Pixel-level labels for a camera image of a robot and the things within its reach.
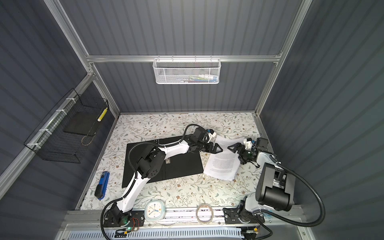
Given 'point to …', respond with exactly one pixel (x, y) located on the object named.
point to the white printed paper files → (224, 164)
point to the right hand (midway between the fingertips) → (233, 152)
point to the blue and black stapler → (101, 189)
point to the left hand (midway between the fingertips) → (218, 149)
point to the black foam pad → (84, 122)
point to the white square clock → (154, 210)
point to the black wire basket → (66, 134)
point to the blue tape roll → (268, 216)
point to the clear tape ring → (196, 213)
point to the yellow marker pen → (100, 118)
